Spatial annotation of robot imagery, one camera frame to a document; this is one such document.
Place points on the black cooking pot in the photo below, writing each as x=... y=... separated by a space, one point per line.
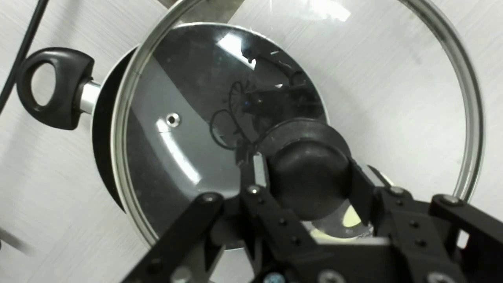
x=63 y=100

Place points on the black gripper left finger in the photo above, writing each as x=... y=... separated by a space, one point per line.
x=274 y=238

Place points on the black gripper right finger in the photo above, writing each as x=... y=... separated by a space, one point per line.
x=442 y=242

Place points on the glass pot lid black knob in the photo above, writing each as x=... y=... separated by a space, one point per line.
x=398 y=87

